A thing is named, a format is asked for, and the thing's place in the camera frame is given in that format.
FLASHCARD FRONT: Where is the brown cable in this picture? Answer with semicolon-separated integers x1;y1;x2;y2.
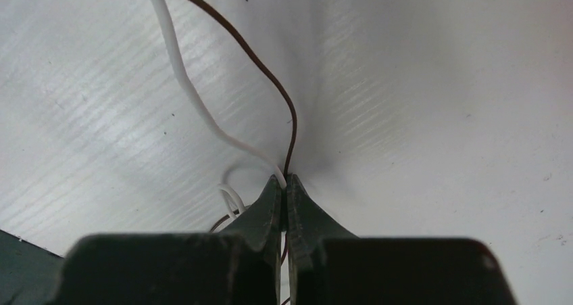
139;0;299;305

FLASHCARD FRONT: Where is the white cable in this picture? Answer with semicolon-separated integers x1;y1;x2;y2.
143;0;287;221

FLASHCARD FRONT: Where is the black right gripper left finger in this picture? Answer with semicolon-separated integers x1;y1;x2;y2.
47;177;282;304

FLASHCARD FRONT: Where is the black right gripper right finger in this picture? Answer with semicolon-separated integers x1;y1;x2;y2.
285;174;516;304

